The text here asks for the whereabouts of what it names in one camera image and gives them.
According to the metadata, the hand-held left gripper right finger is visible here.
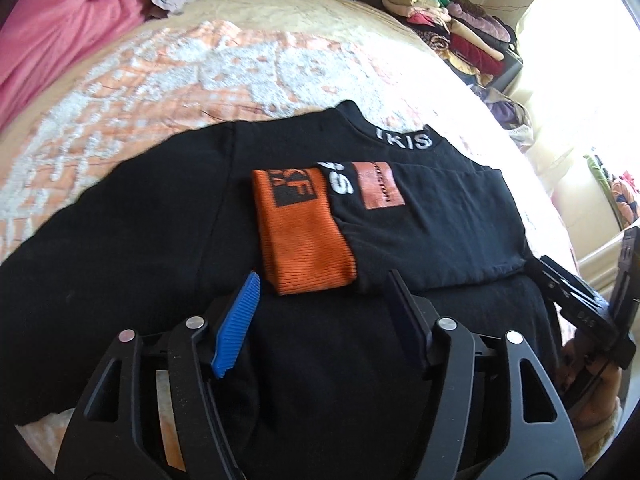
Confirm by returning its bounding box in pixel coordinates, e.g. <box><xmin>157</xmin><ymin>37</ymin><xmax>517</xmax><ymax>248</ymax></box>
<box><xmin>386</xmin><ymin>269</ymin><xmax>587</xmax><ymax>480</ymax></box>

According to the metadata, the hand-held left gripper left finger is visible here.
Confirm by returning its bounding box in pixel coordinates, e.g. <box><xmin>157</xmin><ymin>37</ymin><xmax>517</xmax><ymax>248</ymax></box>
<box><xmin>55</xmin><ymin>270</ymin><xmax>263</xmax><ymax>480</ymax></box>

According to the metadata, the black sweater with orange cuffs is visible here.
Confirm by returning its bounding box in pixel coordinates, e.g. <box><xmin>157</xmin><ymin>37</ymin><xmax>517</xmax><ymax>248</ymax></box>
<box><xmin>0</xmin><ymin>100</ymin><xmax>566</xmax><ymax>480</ymax></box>

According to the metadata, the clothes heap by window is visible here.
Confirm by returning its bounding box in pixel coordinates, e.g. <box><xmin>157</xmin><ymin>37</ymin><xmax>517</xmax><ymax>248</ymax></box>
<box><xmin>585</xmin><ymin>154</ymin><xmax>640</xmax><ymax>233</ymax></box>

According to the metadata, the white bag of clothes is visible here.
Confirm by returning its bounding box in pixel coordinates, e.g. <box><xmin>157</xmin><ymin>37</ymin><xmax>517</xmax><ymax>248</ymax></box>
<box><xmin>472</xmin><ymin>85</ymin><xmax>538</xmax><ymax>151</ymax></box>

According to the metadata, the stack of folded clothes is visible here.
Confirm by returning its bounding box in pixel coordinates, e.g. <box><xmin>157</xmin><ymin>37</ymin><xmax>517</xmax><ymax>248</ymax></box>
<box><xmin>382</xmin><ymin>0</ymin><xmax>523</xmax><ymax>86</ymax></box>

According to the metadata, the person's right hand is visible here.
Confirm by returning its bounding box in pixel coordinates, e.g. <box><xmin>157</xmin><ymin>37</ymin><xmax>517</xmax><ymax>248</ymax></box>
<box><xmin>560</xmin><ymin>340</ymin><xmax>626</xmax><ymax>441</ymax></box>

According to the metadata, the cream curtain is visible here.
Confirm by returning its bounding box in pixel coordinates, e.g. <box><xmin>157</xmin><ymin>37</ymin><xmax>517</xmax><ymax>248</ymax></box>
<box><xmin>515</xmin><ymin>0</ymin><xmax>640</xmax><ymax>161</ymax></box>

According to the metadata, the peach and white bed blanket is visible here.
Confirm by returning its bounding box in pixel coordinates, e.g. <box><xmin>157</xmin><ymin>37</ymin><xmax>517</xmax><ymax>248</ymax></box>
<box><xmin>0</xmin><ymin>0</ymin><xmax>626</xmax><ymax>466</ymax></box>

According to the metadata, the pink blanket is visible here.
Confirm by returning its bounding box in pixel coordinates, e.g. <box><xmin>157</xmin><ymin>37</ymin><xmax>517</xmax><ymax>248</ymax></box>
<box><xmin>0</xmin><ymin>0</ymin><xmax>151</xmax><ymax>131</ymax></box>

